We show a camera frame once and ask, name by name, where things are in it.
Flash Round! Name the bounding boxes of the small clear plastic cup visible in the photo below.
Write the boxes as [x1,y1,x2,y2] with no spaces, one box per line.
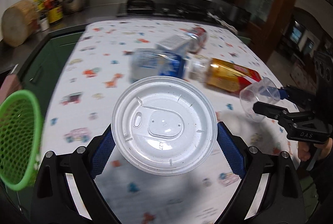
[239,77,281,122]

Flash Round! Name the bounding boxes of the white plastic cup lid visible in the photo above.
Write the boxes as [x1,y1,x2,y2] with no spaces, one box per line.
[111,76,217,176]

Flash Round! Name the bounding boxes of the amber tea bottle red label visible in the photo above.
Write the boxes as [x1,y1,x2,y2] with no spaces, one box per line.
[187,58,262,93]

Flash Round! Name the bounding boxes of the blue silver beer can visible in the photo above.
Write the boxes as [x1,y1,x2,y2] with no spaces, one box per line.
[130,49,185,82]

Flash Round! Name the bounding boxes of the red cola can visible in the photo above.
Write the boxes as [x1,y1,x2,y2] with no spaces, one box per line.
[185,27,208,54]

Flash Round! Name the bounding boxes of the white milk carton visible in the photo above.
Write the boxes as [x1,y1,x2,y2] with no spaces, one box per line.
[155,35,193,57]

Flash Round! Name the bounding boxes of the person's right hand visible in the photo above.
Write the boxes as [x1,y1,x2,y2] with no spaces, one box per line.
[297,138,332,161]

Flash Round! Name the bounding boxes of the white cartoon print tablecloth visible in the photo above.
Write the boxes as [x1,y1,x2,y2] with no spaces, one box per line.
[41,20,299,223]

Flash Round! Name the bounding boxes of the white rag on counter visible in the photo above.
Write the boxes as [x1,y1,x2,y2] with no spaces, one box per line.
[207,12,238,35]

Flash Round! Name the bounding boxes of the green plastic mesh basket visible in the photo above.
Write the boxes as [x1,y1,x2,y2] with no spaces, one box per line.
[1,90,43,191]

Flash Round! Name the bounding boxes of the pink dish towel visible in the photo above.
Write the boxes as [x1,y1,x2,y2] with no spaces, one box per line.
[0,74,22,104]

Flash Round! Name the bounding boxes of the small white seasoning jar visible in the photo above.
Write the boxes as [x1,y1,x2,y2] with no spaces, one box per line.
[40,16,50,32]

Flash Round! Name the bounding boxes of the black gas stove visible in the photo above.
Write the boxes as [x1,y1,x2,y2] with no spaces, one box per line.
[116,0,214,21]

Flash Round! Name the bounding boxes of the steel pressure cooker pot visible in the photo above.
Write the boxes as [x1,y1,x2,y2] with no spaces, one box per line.
[61,0,86,14]

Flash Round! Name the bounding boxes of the round wooden chopping block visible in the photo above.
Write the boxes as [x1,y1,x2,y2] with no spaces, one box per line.
[1,0,38,47]

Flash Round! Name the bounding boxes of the yellow label sauce jar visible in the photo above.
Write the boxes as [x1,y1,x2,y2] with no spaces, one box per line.
[46,0,63,24]

